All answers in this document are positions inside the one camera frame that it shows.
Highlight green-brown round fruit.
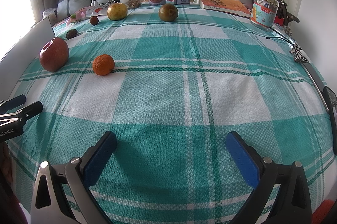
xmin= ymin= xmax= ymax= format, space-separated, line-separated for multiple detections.
xmin=158 ymin=4 xmax=179 ymax=22

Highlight red heart snack packet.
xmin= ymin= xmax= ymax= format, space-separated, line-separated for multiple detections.
xmin=86 ymin=4 xmax=110 ymax=16

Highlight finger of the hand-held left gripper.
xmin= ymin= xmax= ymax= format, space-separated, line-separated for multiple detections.
xmin=0 ymin=95 xmax=27 ymax=114
xmin=11 ymin=101 xmax=43 ymax=125

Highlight eyeglasses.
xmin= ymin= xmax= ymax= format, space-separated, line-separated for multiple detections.
xmin=266 ymin=34 xmax=297 ymax=44

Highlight white charger with cable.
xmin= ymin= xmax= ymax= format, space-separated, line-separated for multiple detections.
xmin=91 ymin=0 xmax=118 ymax=7

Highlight small orange tangerine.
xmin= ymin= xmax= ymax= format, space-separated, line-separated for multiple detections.
xmin=92 ymin=54 xmax=115 ymax=76

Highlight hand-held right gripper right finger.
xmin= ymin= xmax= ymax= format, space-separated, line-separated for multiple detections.
xmin=226 ymin=131 xmax=312 ymax=224

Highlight pink snack packet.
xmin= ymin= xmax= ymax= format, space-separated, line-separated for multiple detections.
xmin=67 ymin=9 xmax=91 ymax=26

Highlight black ridged object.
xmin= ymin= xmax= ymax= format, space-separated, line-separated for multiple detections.
xmin=322 ymin=87 xmax=337 ymax=153

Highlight red apple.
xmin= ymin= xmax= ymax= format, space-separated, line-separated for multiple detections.
xmin=39 ymin=37 xmax=70 ymax=72

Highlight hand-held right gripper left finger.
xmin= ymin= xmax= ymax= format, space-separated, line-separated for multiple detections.
xmin=30 ymin=131 xmax=118 ymax=224

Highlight white cardboard box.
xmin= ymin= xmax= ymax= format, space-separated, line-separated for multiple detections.
xmin=0 ymin=16 xmax=56 ymax=64

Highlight clear plastic snack bag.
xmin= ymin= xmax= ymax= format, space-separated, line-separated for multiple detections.
xmin=42 ymin=9 xmax=57 ymax=24

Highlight orange cover book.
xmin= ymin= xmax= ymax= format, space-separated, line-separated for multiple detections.
xmin=197 ymin=0 xmax=254 ymax=18

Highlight dark bag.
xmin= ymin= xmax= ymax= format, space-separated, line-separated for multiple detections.
xmin=275 ymin=0 xmax=301 ymax=30

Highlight teal checked blanket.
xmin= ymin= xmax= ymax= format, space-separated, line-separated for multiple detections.
xmin=5 ymin=1 xmax=337 ymax=224

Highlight yellow pear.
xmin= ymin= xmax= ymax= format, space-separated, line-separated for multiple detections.
xmin=107 ymin=3 xmax=128 ymax=21

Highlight blue label tin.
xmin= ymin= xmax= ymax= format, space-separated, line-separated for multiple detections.
xmin=250 ymin=0 xmax=281 ymax=29

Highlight bunch of keys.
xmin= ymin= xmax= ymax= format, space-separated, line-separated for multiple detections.
xmin=289 ymin=44 xmax=309 ymax=64

